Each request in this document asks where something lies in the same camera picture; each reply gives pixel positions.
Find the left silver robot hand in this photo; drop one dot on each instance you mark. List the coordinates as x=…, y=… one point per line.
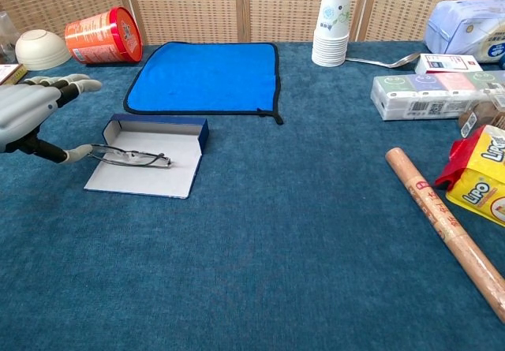
x=23, y=106

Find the thin black eyeglasses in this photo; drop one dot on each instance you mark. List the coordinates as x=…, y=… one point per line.
x=130, y=157

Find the blue eyeglass case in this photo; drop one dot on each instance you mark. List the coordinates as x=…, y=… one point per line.
x=158, y=181

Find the small brown white box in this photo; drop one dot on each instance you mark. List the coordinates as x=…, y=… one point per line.
x=10, y=73

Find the cream bowl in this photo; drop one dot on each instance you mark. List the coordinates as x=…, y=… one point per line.
x=42, y=51

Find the orange tub red lid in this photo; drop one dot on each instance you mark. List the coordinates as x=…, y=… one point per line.
x=98, y=37

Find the blue cloth black trim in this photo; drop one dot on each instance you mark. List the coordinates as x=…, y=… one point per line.
x=205, y=79

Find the woven wooden folding screen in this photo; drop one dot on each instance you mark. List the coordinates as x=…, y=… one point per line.
x=189, y=4

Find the teal table mat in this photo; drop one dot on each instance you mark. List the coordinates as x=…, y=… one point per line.
x=276, y=209

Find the stack of white paper cups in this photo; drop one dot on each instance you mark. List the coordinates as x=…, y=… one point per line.
x=332, y=31

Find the metal spoon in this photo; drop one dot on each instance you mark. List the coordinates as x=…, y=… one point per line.
x=406, y=60

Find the pastel pocket tissue multipack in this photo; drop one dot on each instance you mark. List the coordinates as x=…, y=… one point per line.
x=418, y=94

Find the small white red box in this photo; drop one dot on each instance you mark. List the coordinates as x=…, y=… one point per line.
x=447, y=64

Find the wooden rolling pin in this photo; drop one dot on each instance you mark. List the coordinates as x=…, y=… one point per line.
x=446, y=225

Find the pale blue tissue pack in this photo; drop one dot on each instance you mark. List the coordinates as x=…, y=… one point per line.
x=461, y=27

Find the brown clear wrapped pack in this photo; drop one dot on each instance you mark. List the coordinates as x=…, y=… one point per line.
x=483, y=116

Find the yellow red Lipo snack bag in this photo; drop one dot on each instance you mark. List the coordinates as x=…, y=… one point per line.
x=479, y=181

